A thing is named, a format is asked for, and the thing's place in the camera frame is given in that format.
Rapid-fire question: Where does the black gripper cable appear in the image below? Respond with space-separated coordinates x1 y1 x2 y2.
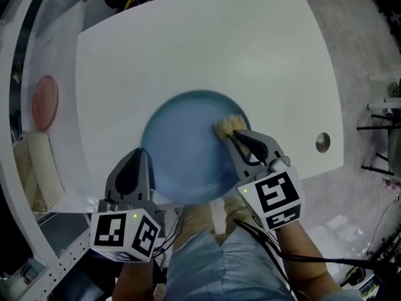
233 218 401 294

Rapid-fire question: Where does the tan scrubbing sponge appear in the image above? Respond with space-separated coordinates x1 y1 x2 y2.
213 114 248 153

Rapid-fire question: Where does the person's right forearm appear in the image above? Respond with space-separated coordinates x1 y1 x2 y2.
275 221 342 301

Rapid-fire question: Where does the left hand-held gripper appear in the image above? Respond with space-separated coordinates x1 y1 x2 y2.
90 148 165 263

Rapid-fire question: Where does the person's light blue shirt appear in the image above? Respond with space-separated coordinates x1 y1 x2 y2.
164 227 298 301

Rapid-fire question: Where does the white side table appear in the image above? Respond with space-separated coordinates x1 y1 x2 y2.
18 0 126 214

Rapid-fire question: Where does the person's left forearm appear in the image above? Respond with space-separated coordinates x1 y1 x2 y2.
111 258 157 301

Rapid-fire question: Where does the cream perforated basket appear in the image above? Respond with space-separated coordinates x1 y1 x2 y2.
12 132 66 213

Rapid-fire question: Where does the blue big plate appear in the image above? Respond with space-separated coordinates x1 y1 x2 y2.
140 88 251 205

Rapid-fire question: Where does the white metal shelf rack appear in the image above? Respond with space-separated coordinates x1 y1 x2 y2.
0 0 95 301

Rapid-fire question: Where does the grey chair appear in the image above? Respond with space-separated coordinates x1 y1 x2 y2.
357 98 401 175

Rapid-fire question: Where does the pink plate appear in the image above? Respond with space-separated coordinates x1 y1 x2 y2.
31 75 60 131

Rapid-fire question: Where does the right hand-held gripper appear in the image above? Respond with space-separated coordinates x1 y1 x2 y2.
227 130 305 232

